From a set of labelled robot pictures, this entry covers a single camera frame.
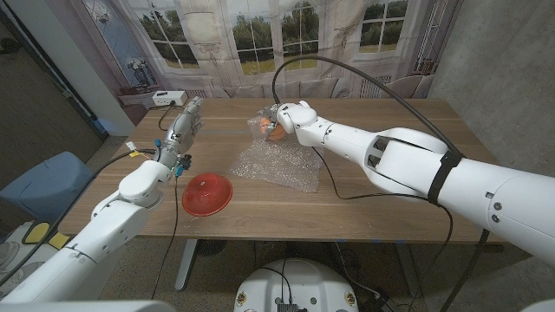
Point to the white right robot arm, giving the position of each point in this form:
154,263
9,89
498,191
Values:
390,151

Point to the white table leg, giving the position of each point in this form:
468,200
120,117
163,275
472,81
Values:
186,264

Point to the blue plastic stool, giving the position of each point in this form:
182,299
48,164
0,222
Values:
47,186

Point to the clear bubble wrap sheet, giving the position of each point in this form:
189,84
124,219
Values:
277,169

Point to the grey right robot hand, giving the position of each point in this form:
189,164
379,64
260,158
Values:
271,115

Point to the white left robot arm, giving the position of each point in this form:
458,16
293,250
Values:
108,216

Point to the dark brown door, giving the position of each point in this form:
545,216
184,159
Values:
34,108

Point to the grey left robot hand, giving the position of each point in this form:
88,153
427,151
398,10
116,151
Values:
182,132

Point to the black floor power box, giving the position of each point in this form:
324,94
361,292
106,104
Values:
377,305

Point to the orange mini basketball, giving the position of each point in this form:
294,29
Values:
278,134

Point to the red plastic plate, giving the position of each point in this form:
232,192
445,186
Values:
207,195

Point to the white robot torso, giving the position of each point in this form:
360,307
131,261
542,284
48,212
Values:
303,281

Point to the white power strip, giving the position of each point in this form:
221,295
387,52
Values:
167,98

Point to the printed window backdrop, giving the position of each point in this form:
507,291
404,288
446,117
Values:
243,43

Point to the grey table leg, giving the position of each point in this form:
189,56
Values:
408,271

